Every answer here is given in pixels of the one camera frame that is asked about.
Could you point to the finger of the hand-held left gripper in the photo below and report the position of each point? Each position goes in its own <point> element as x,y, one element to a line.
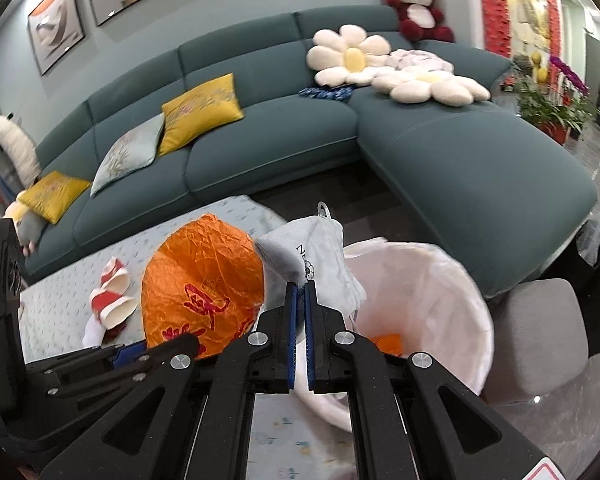
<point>170,345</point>
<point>127,367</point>

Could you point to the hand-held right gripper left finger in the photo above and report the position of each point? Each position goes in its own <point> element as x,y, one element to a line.
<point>292,320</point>

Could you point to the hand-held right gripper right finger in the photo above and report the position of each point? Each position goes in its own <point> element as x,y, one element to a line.
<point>310,320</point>

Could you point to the grey cloth bag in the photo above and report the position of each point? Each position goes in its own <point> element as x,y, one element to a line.
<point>320,255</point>

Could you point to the orange plastic bag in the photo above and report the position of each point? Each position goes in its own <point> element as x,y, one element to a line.
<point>205,280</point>
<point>390,344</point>

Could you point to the trash bin with white liner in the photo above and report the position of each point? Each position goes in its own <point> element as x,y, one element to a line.
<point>430,300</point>

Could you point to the floral tablecloth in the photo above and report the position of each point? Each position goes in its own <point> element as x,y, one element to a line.
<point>60,320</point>

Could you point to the red white paper cup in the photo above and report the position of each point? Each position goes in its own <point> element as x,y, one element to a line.
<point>114,272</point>
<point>111,305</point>

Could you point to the grey plush toy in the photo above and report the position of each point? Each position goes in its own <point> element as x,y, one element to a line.
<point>30,232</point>

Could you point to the white flower cushion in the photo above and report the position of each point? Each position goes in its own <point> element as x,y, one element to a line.
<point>14,210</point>
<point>350,57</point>
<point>430,87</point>

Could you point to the small yellow embroidered cushion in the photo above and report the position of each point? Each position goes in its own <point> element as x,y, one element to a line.
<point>55,192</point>

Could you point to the long white plush toy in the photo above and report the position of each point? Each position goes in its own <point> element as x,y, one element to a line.
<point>17,152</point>

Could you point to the teal sectional sofa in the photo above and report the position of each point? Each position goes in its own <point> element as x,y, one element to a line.
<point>280,150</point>

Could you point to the light blue embroidered cushion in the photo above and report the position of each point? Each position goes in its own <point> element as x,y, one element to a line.
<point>127,155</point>

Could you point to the large yellow embroidered cushion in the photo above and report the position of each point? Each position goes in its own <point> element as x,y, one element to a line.
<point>200,115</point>

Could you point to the grey upholstered stool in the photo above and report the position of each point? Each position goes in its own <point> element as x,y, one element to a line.
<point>535,340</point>

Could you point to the blue patterned cloth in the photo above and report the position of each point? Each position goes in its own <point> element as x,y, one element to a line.
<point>325,92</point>

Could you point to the pale pink cloth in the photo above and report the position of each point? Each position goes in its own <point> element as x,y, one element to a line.
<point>420,60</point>

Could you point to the green potted plant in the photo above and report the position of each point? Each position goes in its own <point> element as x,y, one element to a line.
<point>545,105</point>

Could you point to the red teddy bear plush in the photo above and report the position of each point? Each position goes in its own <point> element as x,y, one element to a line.
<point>420,15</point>

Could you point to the purple orchid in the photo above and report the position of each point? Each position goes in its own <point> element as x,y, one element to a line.
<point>572,77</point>

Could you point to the red flower wall decoration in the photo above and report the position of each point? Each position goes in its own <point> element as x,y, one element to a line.
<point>490,10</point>

